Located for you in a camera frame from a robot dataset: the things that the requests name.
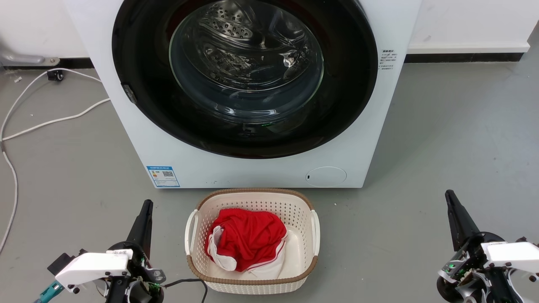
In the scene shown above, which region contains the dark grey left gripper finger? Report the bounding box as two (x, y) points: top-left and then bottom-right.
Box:
(126, 199), (148, 245)
(141, 199), (153, 258)

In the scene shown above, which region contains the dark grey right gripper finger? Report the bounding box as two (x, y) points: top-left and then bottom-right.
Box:
(445, 189), (468, 252)
(450, 189), (480, 244)

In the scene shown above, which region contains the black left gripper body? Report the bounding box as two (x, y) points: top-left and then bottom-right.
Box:
(105, 242), (165, 303)

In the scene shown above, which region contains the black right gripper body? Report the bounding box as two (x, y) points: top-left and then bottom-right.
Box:
(437, 231), (520, 303)

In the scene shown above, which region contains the black round glass washer door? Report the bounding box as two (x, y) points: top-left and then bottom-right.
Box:
(112, 0), (379, 159)

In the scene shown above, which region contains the white front-load washing machine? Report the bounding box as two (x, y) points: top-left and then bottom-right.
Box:
(63, 0), (423, 189)

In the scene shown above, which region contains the blue energy label sticker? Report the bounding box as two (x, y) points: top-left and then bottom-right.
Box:
(146, 165), (181, 188)

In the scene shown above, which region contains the red and white garment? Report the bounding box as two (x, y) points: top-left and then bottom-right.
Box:
(205, 208), (289, 280)

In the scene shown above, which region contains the cream perforated laundry basket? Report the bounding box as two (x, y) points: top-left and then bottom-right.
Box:
(184, 188), (321, 295)

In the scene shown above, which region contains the round white filter cover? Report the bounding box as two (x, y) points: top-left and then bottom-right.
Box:
(305, 166), (347, 188)

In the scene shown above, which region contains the small printed text sticker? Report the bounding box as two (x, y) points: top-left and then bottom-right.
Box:
(379, 48), (397, 71)

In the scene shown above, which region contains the grey metal floor pipe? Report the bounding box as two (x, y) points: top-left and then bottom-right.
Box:
(0, 50), (60, 68)

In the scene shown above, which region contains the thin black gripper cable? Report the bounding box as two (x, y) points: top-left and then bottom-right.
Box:
(162, 278), (209, 303)

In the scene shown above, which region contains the teal cable connector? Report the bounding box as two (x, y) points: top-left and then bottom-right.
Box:
(34, 281), (64, 303)

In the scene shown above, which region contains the grey-white floor cable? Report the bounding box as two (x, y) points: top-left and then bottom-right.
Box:
(0, 141), (19, 254)

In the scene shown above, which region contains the thick white floor cable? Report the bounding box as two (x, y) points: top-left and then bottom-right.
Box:
(0, 98), (111, 141)

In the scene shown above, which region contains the thin white floor cable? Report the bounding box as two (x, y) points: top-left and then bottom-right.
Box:
(0, 67), (104, 139)

